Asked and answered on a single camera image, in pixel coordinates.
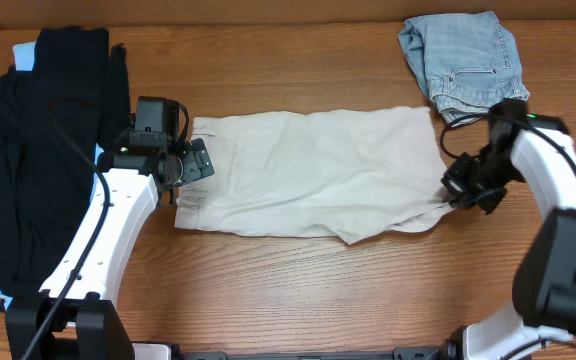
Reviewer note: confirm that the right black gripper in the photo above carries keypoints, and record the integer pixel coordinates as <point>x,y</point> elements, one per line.
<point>460,196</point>

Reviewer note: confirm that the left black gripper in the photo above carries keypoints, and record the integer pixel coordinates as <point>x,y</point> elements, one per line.
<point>195,160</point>

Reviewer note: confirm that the beige khaki shorts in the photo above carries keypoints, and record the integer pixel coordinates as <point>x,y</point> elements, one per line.
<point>346,174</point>

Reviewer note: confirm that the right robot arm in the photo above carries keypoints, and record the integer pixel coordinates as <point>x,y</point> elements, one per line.
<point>537,150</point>

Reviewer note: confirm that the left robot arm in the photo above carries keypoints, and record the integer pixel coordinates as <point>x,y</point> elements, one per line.
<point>74,316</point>

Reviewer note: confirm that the folded light blue jeans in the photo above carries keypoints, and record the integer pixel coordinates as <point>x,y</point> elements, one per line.
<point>463,63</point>

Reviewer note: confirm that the black garment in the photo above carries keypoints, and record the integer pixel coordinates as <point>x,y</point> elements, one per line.
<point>43,175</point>

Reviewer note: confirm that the light blue garment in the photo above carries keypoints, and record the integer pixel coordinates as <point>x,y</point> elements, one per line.
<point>23,55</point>

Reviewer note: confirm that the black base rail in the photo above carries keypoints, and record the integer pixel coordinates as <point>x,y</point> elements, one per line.
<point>318,356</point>

